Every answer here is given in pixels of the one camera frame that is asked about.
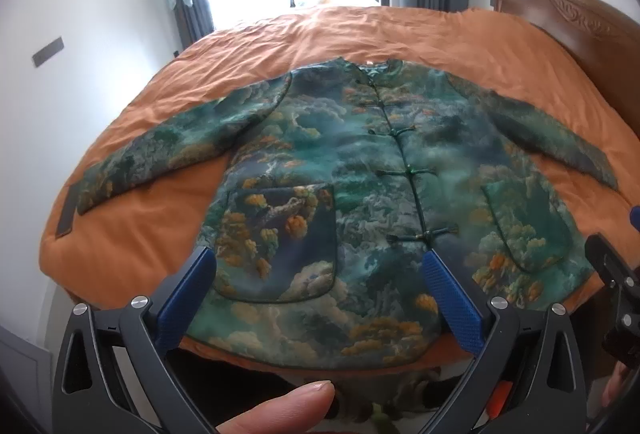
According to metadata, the green patterned padded jacket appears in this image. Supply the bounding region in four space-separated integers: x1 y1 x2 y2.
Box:
78 58 617 370

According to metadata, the right hand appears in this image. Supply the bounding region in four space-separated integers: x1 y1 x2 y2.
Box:
601 362 630 408

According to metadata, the left hand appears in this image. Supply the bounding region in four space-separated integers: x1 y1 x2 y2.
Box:
216 380 335 434

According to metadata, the orange duvet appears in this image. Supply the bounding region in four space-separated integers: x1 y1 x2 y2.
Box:
38 6 640 372

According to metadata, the brown wooden headboard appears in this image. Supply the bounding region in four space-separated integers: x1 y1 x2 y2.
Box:
494 0 640 132

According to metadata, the grey wall switch panel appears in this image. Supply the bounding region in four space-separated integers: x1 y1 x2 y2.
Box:
32 36 65 68

